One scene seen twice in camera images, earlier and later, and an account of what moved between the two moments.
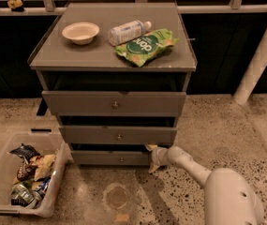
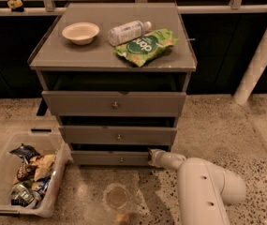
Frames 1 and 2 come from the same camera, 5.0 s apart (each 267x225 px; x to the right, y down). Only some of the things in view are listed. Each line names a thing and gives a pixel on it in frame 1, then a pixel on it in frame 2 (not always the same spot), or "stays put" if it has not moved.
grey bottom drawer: x=110 y=157 stays put
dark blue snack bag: x=25 y=153 stays put
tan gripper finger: x=152 y=146 -> x=155 y=157
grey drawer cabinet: x=115 y=75 stays put
